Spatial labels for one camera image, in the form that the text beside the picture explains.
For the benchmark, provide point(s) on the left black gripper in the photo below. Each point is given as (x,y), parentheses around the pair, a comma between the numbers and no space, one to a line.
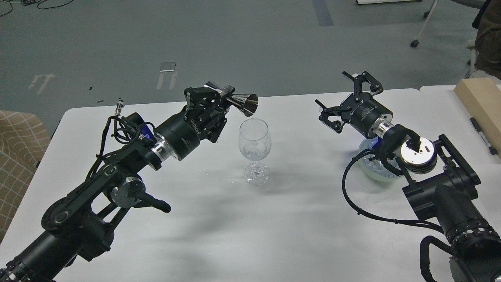
(199,120)

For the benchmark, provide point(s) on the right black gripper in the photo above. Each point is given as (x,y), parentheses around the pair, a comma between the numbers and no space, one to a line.
(366,113)

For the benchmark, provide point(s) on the steel cone jigger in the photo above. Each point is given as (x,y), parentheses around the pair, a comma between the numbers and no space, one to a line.
(245,103)

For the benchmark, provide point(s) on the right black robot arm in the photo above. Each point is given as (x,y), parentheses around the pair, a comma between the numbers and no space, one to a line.
(441,183)

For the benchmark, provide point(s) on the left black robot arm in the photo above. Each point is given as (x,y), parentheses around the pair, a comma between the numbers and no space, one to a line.
(83,223)

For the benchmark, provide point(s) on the clear wine glass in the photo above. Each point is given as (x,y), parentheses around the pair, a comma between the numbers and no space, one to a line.
(255,144)

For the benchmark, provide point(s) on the green bowl with ice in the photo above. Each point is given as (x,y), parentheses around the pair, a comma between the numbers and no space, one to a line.
(374,167)

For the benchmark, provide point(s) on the light wooden box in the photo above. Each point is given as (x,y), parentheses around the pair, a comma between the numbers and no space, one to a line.
(482,99)

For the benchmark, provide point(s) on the rolling office chair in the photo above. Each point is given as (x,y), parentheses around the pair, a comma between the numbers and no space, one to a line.
(476,4)

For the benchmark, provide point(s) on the black marker pen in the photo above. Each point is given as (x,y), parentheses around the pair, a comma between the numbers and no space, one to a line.
(479,130)

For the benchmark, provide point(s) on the seated person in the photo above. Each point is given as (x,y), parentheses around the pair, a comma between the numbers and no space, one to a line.
(488,38)

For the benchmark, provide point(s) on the beige checkered chair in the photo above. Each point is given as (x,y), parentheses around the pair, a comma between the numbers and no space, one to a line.
(23,143)

